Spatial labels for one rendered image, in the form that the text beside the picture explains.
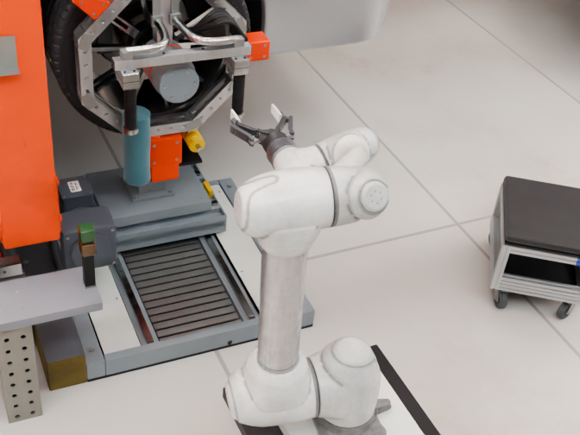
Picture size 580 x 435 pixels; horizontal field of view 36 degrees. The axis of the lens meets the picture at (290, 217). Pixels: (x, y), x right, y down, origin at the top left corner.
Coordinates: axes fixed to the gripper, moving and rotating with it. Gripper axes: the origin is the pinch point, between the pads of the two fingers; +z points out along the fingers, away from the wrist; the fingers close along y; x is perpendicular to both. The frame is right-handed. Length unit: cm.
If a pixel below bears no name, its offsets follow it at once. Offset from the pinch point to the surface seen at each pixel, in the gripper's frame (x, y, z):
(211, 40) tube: 17.6, -9.2, 14.1
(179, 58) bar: 13.5, -19.1, 13.3
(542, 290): -70, 104, -35
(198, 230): -71, -3, 34
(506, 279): -68, 92, -28
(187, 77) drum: 4.2, -14.7, 17.9
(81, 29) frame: 15, -43, 35
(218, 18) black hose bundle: 20.8, -4.3, 21.4
